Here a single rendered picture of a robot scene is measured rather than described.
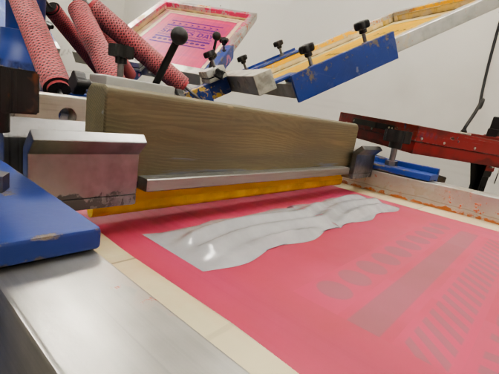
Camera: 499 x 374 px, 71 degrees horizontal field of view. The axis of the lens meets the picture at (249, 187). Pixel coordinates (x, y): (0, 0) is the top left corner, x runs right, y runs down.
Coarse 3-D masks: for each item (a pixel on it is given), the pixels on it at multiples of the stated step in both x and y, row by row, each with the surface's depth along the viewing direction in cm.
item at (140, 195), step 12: (276, 180) 43; (288, 180) 45; (300, 180) 47; (312, 180) 50; (144, 192) 29; (156, 192) 30; (168, 192) 31; (180, 192) 32; (192, 192) 33; (204, 192) 34
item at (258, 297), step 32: (96, 224) 27; (128, 224) 28; (160, 224) 29; (192, 224) 30; (160, 256) 23; (288, 256) 26; (320, 256) 27; (352, 256) 28; (192, 288) 20; (224, 288) 20; (256, 288) 21; (288, 288) 21; (256, 320) 18; (288, 320) 18; (320, 320) 18; (288, 352) 16; (320, 352) 16; (352, 352) 16; (384, 352) 17
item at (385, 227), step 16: (288, 192) 48; (304, 192) 50; (320, 192) 51; (336, 192) 53; (352, 192) 55; (304, 208) 41; (400, 208) 49; (336, 224) 36; (352, 224) 37; (368, 224) 38; (384, 224) 39; (400, 224) 40; (416, 224) 41; (448, 224) 43; (464, 224) 45; (384, 240) 33; (496, 240) 39
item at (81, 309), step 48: (384, 192) 57; (432, 192) 53; (480, 192) 50; (0, 288) 11; (48, 288) 12; (96, 288) 12; (0, 336) 12; (48, 336) 9; (96, 336) 10; (144, 336) 10; (192, 336) 10
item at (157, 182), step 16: (144, 176) 27; (160, 176) 28; (176, 176) 29; (192, 176) 30; (208, 176) 31; (224, 176) 33; (240, 176) 34; (256, 176) 36; (272, 176) 38; (288, 176) 41; (304, 176) 43; (320, 176) 46
